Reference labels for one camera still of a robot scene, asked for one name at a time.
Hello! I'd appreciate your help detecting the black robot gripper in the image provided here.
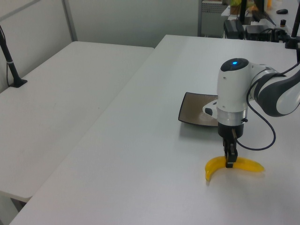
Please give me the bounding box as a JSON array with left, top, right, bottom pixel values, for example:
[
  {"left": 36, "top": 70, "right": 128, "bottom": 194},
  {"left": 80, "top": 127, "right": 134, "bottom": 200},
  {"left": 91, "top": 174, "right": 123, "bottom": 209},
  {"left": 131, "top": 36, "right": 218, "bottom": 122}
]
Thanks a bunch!
[{"left": 217, "top": 121, "right": 246, "bottom": 169}]

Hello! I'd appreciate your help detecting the yellow banana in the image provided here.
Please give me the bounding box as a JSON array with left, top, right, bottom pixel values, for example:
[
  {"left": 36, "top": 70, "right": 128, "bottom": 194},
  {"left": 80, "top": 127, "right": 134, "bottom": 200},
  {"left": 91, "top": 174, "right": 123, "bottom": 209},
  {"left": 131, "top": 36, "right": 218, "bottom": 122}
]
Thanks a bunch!
[{"left": 205, "top": 156, "right": 266, "bottom": 182}]

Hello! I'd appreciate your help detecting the square brown ceramic plate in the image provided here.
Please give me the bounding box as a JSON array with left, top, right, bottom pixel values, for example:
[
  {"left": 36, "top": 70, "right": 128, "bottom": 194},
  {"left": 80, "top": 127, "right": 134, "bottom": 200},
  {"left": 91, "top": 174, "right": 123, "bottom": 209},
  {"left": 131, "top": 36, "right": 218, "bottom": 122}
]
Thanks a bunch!
[{"left": 177, "top": 91, "right": 220, "bottom": 128}]

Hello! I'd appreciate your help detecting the black electronics box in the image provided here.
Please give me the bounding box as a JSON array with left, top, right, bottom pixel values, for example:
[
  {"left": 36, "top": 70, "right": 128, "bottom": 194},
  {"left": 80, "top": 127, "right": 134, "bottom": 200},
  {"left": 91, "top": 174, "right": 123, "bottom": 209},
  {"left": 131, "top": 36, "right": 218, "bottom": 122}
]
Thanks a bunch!
[{"left": 245, "top": 24, "right": 273, "bottom": 41}]

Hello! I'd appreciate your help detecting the black power supply box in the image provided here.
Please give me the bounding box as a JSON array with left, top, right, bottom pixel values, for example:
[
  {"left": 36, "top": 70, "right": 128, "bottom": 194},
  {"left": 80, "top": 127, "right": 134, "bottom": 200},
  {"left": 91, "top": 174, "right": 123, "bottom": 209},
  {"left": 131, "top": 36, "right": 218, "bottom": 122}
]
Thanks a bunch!
[{"left": 223, "top": 19, "right": 246, "bottom": 39}]

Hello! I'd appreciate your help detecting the grey perforated metal cabinet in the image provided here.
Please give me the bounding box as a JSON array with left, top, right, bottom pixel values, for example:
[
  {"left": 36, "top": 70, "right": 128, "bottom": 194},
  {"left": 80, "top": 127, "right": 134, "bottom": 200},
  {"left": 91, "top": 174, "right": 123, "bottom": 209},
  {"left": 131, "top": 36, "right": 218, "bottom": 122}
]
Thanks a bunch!
[{"left": 197, "top": 0, "right": 230, "bottom": 38}]

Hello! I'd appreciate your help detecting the black monitor stand pole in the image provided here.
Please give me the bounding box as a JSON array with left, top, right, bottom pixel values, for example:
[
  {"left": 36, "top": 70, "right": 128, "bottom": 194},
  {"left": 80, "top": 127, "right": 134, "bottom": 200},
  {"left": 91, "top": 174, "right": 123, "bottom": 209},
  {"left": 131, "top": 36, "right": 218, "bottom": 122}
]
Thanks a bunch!
[{"left": 239, "top": 0, "right": 249, "bottom": 24}]

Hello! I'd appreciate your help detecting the potted green plant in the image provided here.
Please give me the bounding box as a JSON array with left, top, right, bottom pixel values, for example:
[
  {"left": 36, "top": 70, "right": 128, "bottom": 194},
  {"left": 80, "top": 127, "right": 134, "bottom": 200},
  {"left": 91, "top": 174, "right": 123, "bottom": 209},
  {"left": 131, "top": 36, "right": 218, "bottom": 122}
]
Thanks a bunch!
[{"left": 229, "top": 0, "right": 242, "bottom": 15}]

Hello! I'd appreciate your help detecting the white side table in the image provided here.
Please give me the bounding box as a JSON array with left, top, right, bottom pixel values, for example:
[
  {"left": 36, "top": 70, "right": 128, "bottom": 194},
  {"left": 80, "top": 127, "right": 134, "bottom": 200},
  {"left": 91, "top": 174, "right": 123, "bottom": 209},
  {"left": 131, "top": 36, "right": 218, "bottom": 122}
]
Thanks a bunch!
[{"left": 0, "top": 41, "right": 155, "bottom": 203}]

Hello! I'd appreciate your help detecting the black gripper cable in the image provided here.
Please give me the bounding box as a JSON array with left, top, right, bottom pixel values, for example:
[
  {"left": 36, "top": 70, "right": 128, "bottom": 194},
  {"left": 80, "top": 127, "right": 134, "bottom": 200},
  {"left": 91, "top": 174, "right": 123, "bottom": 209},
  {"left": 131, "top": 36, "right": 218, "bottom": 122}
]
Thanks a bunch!
[{"left": 235, "top": 62, "right": 300, "bottom": 151}]

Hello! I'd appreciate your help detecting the black clamped camera stand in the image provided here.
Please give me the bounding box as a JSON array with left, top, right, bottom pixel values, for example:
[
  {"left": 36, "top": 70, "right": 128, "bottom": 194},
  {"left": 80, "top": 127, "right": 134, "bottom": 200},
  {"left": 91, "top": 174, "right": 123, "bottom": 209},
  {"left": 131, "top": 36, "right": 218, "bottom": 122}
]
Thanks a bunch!
[{"left": 284, "top": 0, "right": 300, "bottom": 50}]

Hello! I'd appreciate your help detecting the grey partition frame post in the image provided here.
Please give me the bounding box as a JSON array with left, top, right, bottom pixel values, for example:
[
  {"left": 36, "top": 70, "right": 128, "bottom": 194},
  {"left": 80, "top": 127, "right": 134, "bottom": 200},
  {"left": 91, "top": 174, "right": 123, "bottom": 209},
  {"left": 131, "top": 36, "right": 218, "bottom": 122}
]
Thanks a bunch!
[{"left": 61, "top": 0, "right": 78, "bottom": 42}]

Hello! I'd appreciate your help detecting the black camera stand pole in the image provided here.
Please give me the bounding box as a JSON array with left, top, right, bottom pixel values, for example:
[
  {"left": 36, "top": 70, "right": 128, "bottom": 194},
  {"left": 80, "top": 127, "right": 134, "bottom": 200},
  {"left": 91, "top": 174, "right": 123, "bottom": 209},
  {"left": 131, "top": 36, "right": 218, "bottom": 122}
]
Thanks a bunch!
[{"left": 0, "top": 24, "right": 28, "bottom": 89}]

